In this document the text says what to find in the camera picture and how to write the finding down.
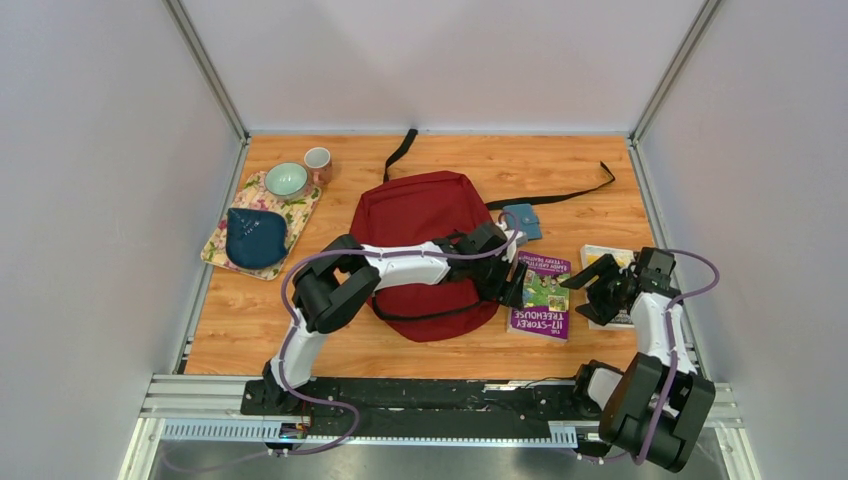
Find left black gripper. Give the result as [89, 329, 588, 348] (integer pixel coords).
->
[468, 252, 528, 312]

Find purple treehouse book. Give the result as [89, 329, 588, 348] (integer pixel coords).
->
[506, 251, 571, 343]

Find red backpack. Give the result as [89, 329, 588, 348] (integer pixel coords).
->
[348, 128, 617, 344]

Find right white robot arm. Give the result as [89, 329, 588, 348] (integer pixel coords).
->
[565, 247, 716, 473]

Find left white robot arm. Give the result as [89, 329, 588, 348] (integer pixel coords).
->
[259, 220, 527, 415]

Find yellow picture book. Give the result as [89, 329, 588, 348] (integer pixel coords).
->
[580, 244, 635, 331]

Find blue card wallet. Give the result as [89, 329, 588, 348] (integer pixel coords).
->
[502, 203, 543, 241]

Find pink ceramic mug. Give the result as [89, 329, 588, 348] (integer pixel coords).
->
[303, 147, 333, 188]

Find light green ceramic bowl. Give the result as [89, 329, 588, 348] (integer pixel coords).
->
[264, 162, 310, 201]

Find dark blue leaf plate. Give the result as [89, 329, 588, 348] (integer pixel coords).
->
[225, 208, 289, 270]

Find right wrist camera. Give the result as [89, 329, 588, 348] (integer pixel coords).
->
[498, 221, 527, 262]

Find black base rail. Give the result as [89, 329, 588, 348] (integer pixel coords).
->
[240, 377, 611, 457]

